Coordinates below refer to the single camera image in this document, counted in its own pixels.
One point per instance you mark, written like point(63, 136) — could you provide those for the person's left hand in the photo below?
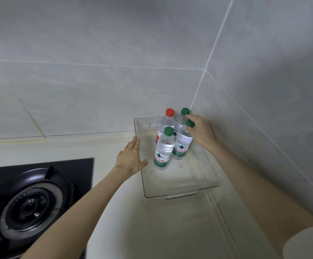
point(129, 161)

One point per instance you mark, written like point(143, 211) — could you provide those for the person's right hand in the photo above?
point(203, 132)

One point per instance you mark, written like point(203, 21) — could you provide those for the person's left thumb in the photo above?
point(144, 163)

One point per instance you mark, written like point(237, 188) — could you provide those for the person's right fingers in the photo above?
point(193, 117)

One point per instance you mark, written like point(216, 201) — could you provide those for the green-capped water bottle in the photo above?
point(182, 144)
point(180, 121)
point(163, 151)

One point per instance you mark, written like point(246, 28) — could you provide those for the person's left forearm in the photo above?
point(80, 213)

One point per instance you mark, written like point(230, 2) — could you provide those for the person's right forearm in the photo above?
point(253, 191)

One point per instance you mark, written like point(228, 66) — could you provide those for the red-capped water bottle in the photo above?
point(166, 122)

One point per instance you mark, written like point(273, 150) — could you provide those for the clear plastic tray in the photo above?
point(178, 180)

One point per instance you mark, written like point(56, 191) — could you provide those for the black glass gas stove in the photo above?
point(72, 169)

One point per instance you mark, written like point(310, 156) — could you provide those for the black pan support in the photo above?
point(64, 186)

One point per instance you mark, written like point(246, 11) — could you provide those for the round gas burner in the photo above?
point(29, 207)

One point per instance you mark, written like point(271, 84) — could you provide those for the white sleeve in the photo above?
point(307, 244)

